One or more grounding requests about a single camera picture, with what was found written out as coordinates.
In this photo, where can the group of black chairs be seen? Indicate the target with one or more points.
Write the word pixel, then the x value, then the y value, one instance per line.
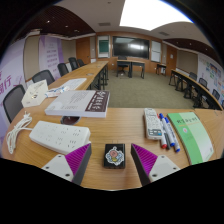
pixel 202 81

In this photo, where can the white wall board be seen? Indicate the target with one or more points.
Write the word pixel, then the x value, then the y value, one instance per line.
pixel 156 51

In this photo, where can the green booklet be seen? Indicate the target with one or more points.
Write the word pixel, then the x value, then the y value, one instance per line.
pixel 191 136

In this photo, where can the white remote control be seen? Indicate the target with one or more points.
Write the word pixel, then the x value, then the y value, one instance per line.
pixel 152 123

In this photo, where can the blue whiteboard marker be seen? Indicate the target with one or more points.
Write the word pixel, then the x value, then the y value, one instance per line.
pixel 169 133
pixel 175 141

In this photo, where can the small blue-white carton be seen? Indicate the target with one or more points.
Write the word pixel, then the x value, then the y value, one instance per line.
pixel 56 91

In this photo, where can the large ceiling light panel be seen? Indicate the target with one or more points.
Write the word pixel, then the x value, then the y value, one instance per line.
pixel 153 13

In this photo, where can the small side table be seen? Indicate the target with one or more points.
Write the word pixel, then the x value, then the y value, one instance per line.
pixel 161 65

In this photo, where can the purple printed wall panel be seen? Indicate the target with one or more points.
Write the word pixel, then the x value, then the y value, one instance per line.
pixel 10 76

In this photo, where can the long curved wooden table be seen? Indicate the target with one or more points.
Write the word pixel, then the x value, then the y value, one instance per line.
pixel 193 85

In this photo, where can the black mesh office chair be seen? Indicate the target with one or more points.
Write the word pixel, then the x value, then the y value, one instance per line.
pixel 43 76
pixel 13 101

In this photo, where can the open white cardboard box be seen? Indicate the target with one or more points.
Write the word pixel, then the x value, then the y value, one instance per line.
pixel 33 95

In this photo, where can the large black wall screen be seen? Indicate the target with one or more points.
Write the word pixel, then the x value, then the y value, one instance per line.
pixel 131 47

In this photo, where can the white power strip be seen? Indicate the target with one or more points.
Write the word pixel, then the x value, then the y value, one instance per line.
pixel 56 135

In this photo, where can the black charger block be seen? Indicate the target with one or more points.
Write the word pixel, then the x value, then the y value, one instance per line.
pixel 114 156

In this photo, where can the row of black office chairs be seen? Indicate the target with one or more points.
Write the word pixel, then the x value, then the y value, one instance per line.
pixel 62 69

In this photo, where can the purple wall banner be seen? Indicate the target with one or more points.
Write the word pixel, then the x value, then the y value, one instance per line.
pixel 50 56

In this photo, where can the thick white book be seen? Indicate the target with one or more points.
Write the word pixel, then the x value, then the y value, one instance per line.
pixel 73 103

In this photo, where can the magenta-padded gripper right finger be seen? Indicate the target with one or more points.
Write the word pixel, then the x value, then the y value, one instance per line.
pixel 163 166

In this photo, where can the black desk chair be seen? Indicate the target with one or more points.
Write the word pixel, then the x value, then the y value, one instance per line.
pixel 122 58

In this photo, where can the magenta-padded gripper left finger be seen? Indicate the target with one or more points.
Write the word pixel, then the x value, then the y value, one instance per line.
pixel 58 166

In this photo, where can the colourful wall poster display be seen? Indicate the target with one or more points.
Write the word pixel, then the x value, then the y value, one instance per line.
pixel 213 73

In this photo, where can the green-white wall board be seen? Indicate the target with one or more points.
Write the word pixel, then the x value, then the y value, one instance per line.
pixel 103 46

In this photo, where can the dark-legged wooden desk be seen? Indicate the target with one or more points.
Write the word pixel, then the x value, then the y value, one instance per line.
pixel 131 62

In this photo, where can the red whiteboard marker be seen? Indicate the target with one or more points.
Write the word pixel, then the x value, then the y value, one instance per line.
pixel 163 138

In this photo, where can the wooden door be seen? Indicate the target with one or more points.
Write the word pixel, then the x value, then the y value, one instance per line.
pixel 83 50
pixel 171 60

